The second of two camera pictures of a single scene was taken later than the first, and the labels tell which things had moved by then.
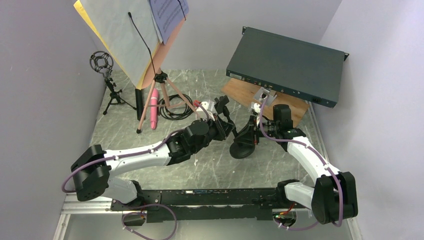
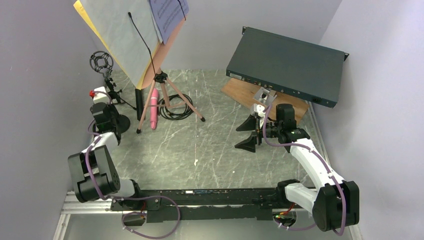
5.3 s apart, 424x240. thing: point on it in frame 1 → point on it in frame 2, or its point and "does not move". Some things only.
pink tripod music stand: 162,93 does not move
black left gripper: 223,128 → 113,107
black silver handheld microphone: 139,103 does not move
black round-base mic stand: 243,146 → 122,123
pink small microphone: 154,110 does not move
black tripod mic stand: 102,61 does not move
